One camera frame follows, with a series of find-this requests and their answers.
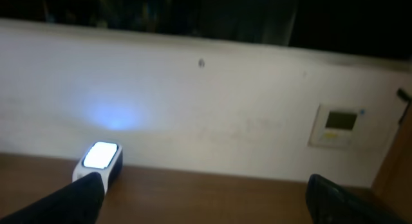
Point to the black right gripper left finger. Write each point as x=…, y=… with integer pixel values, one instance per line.
x=78, y=202

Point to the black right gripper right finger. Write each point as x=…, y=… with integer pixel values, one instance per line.
x=329, y=203

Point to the brown wooden door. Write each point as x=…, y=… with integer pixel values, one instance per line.
x=392, y=184

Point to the beige wall control panel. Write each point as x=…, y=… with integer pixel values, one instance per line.
x=340, y=127

